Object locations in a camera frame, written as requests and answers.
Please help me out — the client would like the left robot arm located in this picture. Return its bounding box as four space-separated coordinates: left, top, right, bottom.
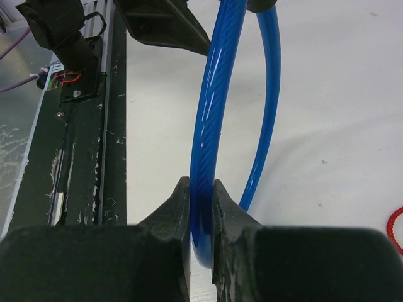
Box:
16 1 275 107

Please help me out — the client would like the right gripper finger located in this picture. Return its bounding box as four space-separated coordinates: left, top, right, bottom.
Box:
1 177 190 301
212 180 402 301

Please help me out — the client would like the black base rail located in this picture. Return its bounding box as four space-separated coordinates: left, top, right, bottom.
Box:
1 4 127 236

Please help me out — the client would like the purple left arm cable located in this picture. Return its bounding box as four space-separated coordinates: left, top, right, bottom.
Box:
0 26 48 94

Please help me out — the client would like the blue cable lock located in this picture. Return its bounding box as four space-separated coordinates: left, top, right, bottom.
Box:
190 1 281 268

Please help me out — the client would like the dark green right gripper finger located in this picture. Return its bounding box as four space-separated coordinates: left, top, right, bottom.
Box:
114 0 210 56
247 0 277 13

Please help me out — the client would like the red cable padlock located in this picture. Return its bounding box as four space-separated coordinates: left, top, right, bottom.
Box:
386 206 403 255

